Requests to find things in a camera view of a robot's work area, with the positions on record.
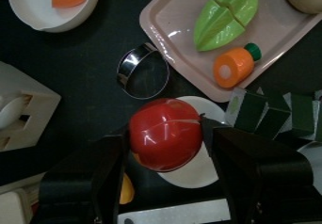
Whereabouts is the white bowl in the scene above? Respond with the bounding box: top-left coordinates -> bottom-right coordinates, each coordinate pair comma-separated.
7,0 -> 102,34

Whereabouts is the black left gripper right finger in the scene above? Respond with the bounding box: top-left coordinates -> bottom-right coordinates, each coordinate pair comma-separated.
201,115 -> 322,224

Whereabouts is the yellow toy piece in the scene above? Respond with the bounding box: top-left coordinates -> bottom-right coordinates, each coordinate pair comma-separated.
118,171 -> 137,205

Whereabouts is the white plate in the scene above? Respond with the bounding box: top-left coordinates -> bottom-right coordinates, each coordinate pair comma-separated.
157,95 -> 229,189

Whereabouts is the pink plastic tray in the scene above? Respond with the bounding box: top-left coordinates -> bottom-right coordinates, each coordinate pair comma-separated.
139,0 -> 322,104

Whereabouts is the white toy cutting board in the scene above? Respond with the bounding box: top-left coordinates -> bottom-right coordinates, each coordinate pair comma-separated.
118,198 -> 232,224

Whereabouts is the metal ring cutter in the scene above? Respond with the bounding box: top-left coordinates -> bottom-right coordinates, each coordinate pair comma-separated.
117,42 -> 171,101

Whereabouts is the green white toy box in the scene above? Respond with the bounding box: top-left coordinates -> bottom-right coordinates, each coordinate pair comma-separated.
226,87 -> 322,143

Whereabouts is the orange toy carrot top piece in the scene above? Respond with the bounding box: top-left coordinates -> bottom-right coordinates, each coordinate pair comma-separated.
213,42 -> 264,89

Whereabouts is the green toy leaf vegetable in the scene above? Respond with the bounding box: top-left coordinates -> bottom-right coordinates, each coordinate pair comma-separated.
193,0 -> 260,53

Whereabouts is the red toy tomato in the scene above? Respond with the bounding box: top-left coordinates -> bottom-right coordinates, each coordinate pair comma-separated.
127,97 -> 205,173

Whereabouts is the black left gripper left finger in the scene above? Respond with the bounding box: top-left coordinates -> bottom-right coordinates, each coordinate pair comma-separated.
30,124 -> 131,224

